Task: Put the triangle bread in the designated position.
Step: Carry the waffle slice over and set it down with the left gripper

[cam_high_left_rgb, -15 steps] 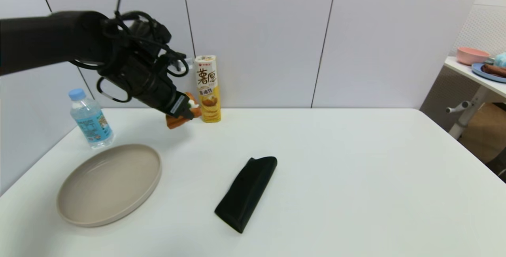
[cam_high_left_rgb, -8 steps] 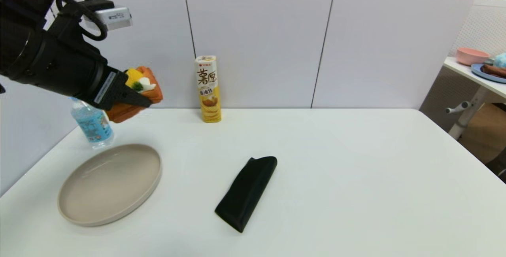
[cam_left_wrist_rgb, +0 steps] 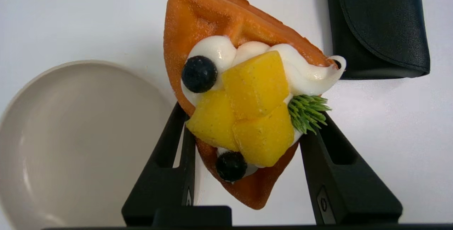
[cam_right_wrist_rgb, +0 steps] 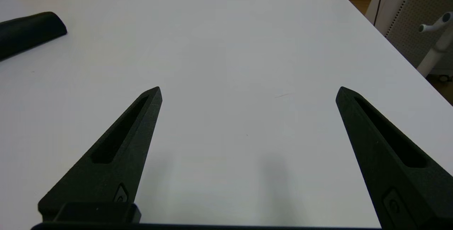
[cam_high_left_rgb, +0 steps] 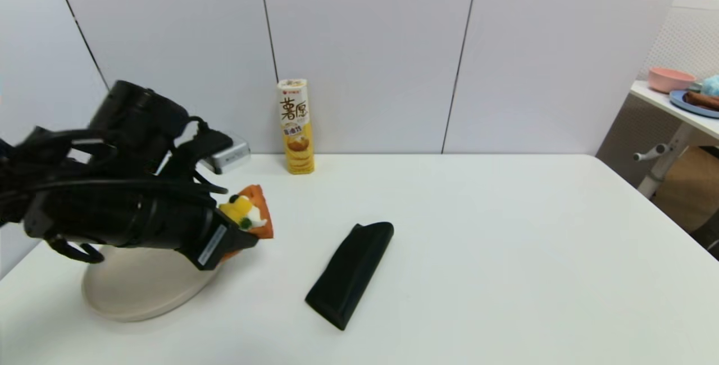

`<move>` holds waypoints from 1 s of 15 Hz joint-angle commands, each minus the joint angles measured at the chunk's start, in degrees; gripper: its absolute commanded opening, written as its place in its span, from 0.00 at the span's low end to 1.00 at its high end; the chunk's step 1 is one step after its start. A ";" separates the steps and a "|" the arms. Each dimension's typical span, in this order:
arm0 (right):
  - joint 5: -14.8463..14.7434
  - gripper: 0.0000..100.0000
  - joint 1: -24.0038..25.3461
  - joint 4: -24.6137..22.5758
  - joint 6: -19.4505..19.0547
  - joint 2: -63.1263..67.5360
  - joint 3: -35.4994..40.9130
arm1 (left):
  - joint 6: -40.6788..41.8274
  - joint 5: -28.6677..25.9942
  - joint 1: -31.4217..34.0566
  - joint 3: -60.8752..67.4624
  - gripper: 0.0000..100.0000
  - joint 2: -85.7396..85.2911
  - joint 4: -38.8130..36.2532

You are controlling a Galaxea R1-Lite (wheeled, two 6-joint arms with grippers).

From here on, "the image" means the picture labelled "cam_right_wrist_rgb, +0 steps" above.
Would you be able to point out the white desk leg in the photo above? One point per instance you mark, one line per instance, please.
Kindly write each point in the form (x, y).
(433, 58)

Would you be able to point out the caster wheel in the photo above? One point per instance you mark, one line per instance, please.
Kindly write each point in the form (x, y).
(445, 78)

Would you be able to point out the white perforated partition panel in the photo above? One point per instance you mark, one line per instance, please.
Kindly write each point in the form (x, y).
(410, 7)

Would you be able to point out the black soft pouch case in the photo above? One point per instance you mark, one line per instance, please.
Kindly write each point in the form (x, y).
(28, 33)

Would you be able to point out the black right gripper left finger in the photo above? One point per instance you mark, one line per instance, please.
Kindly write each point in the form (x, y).
(120, 166)

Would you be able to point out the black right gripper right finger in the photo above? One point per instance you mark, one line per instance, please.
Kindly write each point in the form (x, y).
(396, 187)

